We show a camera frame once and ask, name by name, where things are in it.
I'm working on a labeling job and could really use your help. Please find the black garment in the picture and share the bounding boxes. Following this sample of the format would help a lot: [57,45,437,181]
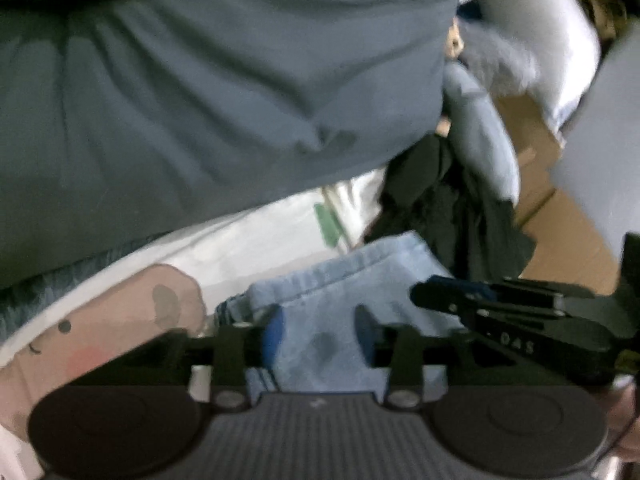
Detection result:
[362,132,536,281]

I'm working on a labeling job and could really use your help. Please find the flat brown cardboard sheet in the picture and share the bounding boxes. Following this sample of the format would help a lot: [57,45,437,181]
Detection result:
[435,90,621,296]

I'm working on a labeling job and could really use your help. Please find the light blue jeans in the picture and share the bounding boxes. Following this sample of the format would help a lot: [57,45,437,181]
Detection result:
[215,230,466,406]

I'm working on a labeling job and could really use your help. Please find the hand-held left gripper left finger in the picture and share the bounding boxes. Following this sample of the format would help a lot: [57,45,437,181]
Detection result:
[100,305,286,409]

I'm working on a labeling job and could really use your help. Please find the cream bear printed bed sheet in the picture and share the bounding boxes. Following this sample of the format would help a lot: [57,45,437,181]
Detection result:
[0,170,391,480]

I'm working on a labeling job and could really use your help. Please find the white pillow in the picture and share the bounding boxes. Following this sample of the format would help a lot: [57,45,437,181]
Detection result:
[457,0,601,131]

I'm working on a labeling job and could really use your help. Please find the grey blue duvet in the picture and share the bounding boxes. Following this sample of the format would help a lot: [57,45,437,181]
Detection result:
[0,0,461,348]

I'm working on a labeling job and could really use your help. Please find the person's right forearm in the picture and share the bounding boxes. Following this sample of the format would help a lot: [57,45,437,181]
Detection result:
[595,380,640,461]

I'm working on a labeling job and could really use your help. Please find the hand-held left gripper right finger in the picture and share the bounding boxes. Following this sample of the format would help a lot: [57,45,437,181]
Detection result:
[354,305,551,409]

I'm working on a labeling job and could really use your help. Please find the clear plastic bag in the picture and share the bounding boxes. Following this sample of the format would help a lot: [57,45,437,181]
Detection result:
[460,25,540,97]

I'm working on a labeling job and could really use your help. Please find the small brown plush toy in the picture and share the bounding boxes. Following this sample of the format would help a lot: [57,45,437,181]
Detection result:
[444,17,468,59]

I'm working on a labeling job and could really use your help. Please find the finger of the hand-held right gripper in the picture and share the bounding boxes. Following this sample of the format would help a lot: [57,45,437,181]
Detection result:
[410,282,568,333]
[429,275,596,311]

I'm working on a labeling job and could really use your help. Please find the grey neck pillow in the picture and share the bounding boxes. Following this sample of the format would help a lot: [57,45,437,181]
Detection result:
[442,62,521,201]

